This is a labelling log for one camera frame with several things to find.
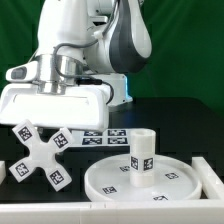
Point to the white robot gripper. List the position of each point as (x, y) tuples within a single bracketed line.
[(79, 108)]

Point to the white cross-shaped table base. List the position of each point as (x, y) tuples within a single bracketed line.
[(42, 155)]

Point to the white round table top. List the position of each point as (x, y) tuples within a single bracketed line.
[(124, 178)]

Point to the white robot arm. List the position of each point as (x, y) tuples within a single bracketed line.
[(85, 49)]

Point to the white marker sheet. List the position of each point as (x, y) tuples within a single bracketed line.
[(110, 137)]

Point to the white left fence block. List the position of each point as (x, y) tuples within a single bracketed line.
[(2, 171)]

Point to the white right fence bar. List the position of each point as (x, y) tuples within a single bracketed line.
[(212, 185)]

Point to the white fence bar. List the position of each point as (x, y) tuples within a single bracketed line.
[(212, 185), (202, 211)]

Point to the white front fence bar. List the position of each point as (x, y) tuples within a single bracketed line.
[(202, 211)]

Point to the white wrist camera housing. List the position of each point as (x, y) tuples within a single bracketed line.
[(23, 73)]

